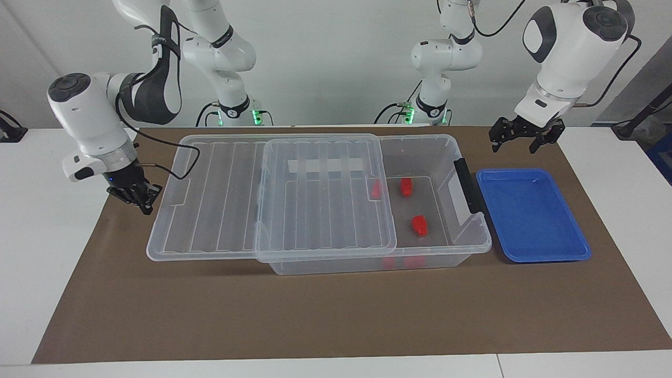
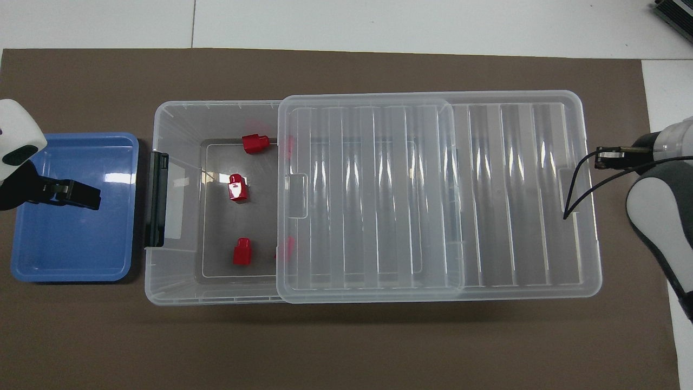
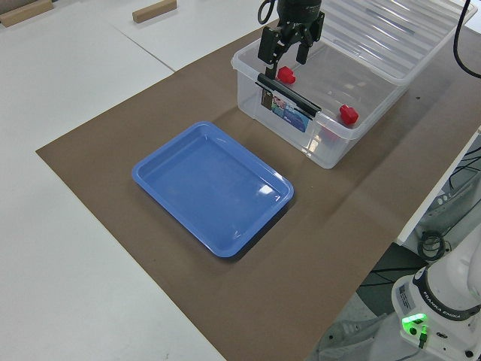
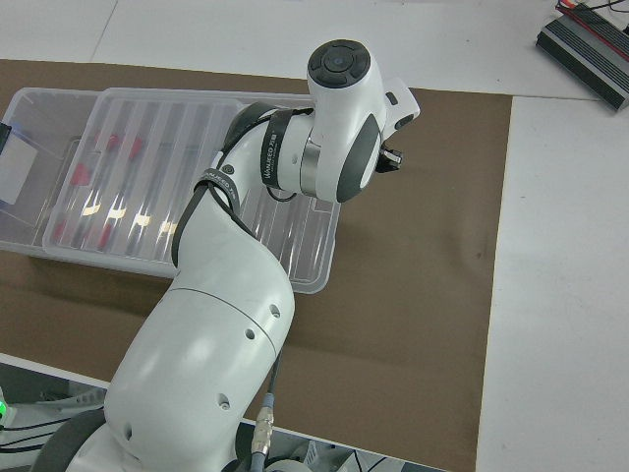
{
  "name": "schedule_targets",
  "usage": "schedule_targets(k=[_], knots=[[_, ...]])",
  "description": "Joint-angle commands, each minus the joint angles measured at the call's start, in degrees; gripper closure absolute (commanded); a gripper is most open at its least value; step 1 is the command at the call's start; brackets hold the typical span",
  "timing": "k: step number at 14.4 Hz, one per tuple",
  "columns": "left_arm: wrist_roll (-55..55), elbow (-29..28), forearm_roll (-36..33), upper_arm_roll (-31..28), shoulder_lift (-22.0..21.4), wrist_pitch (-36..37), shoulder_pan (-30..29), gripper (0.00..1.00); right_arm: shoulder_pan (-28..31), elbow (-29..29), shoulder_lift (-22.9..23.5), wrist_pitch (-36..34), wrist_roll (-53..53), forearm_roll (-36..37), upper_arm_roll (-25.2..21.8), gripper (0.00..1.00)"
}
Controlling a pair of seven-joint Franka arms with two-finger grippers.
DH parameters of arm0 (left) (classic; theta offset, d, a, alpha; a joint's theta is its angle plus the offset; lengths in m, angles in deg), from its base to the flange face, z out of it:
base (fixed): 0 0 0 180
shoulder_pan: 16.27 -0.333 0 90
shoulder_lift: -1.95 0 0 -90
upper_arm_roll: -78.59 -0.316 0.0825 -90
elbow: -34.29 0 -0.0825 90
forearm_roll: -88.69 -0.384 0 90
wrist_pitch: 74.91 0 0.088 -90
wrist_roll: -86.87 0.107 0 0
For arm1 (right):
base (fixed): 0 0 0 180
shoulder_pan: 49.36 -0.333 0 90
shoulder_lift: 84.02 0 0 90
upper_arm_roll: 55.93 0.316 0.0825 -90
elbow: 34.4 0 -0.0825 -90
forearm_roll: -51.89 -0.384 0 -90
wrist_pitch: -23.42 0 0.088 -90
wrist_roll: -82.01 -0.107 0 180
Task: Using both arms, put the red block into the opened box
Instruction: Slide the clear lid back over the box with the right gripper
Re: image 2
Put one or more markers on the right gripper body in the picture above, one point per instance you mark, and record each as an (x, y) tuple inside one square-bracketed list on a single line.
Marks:
[(640, 150)]

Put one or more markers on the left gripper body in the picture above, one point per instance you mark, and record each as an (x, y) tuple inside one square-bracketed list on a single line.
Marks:
[(21, 189)]

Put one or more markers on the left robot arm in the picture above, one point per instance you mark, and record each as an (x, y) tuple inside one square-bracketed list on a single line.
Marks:
[(19, 127)]

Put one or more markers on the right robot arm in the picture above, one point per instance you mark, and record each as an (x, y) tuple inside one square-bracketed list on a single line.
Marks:
[(658, 206)]

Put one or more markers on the clear plastic box lid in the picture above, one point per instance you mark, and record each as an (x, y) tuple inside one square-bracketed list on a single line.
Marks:
[(520, 206)]

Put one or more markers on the black box latch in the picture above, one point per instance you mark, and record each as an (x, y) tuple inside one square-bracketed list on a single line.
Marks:
[(157, 200)]

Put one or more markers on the clear plastic storage box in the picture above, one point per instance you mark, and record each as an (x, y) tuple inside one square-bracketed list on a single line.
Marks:
[(178, 271)]

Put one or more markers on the red block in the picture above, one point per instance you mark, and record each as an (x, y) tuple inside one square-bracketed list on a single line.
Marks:
[(289, 146), (242, 253), (238, 188), (286, 249), (254, 143)]

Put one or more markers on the blue plastic tray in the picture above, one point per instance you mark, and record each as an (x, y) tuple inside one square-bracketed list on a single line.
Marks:
[(70, 244)]

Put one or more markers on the black ribbed device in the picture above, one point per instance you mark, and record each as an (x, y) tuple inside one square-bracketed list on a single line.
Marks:
[(677, 12)]

